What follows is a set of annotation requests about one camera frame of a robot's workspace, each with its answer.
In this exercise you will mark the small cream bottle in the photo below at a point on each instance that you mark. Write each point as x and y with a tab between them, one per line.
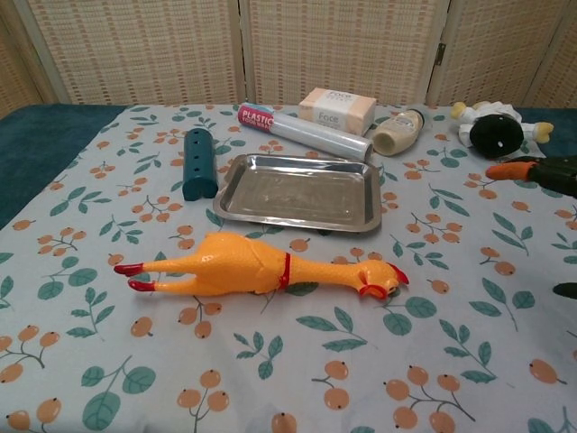
401	128

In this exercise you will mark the dark teal table cover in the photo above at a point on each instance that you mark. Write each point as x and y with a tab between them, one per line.
36	149

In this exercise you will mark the plastic food wrap roll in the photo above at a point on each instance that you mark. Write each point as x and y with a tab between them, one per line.
311	131

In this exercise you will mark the metal screen hinge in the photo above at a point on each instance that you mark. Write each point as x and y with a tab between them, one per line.
440	54

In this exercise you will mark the black and white plush toy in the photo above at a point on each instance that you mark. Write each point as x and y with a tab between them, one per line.
493	131

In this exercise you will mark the stainless steel tray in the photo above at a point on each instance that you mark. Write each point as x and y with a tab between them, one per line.
293	194

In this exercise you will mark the floral leaf print tablecloth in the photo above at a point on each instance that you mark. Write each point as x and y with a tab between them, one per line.
270	361

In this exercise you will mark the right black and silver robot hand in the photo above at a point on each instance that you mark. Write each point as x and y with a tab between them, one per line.
550	173

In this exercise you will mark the yellow rubber chicken toy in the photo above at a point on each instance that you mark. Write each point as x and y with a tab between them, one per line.
225	261

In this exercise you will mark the beige face soap box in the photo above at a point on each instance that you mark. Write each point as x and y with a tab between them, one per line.
338	110

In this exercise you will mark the teal perforated half-cylinder holder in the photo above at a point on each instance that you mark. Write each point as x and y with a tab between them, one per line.
198	167

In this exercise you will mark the woven folding screen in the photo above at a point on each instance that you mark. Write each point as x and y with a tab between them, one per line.
135	45

